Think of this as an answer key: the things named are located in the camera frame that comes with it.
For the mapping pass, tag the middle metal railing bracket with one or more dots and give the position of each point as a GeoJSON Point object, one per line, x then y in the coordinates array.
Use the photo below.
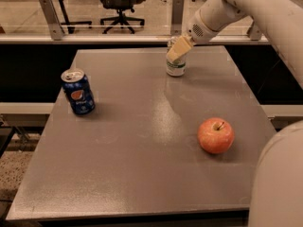
{"type": "Point", "coordinates": [176, 17]}

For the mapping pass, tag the metal railing bracket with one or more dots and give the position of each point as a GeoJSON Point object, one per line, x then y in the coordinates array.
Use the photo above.
{"type": "Point", "coordinates": [54, 25]}
{"type": "Point", "coordinates": [253, 32]}
{"type": "Point", "coordinates": [176, 17]}

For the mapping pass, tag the right metal railing bracket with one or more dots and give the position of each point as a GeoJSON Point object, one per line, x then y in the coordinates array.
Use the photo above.
{"type": "Point", "coordinates": [253, 32]}

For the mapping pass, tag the black office chair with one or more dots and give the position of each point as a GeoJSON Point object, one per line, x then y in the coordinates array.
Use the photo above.
{"type": "Point", "coordinates": [120, 6]}

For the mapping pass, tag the left metal railing bracket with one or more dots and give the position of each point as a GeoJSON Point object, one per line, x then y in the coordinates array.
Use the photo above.
{"type": "Point", "coordinates": [54, 25]}

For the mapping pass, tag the black stand leg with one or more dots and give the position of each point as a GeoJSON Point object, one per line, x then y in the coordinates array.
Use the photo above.
{"type": "Point", "coordinates": [71, 25]}

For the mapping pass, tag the blue pepsi can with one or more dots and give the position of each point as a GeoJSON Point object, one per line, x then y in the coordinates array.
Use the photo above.
{"type": "Point", "coordinates": [76, 87]}

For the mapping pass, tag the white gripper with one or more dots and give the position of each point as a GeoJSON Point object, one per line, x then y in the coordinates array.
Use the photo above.
{"type": "Point", "coordinates": [199, 30]}

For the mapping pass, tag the red apple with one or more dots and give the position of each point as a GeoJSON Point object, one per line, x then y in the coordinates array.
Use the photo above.
{"type": "Point", "coordinates": [215, 135]}

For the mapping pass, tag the white green 7up can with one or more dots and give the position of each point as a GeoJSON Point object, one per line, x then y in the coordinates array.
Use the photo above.
{"type": "Point", "coordinates": [178, 67]}

